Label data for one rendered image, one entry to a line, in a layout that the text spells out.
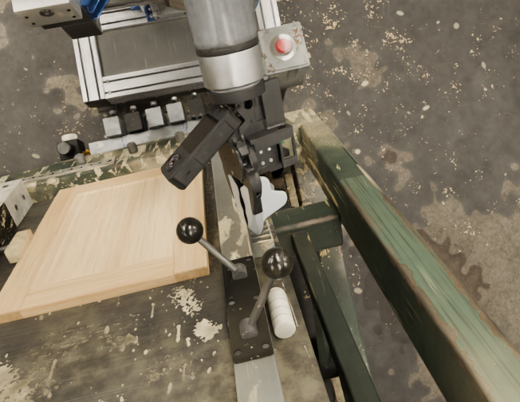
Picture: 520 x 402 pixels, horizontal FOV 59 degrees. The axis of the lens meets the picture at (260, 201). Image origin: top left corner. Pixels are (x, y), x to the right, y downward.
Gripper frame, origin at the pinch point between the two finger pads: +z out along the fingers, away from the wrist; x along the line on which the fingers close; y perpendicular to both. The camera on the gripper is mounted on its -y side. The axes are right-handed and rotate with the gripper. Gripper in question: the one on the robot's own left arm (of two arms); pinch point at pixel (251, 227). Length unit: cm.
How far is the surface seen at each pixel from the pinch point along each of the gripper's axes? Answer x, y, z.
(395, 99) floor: 108, 123, 37
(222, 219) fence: 19.0, 1.8, 8.1
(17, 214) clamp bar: 62, -34, 10
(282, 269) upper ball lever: -14.0, -2.7, -2.2
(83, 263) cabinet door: 28.2, -23.5, 10.5
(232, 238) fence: 11.7, 0.5, 8.1
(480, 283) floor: 59, 124, 116
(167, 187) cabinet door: 46.6, -1.0, 10.5
